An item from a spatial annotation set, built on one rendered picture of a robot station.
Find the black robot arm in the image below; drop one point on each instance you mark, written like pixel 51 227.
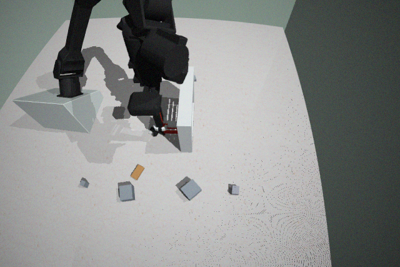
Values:
pixel 145 36

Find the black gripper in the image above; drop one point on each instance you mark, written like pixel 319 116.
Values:
pixel 148 102

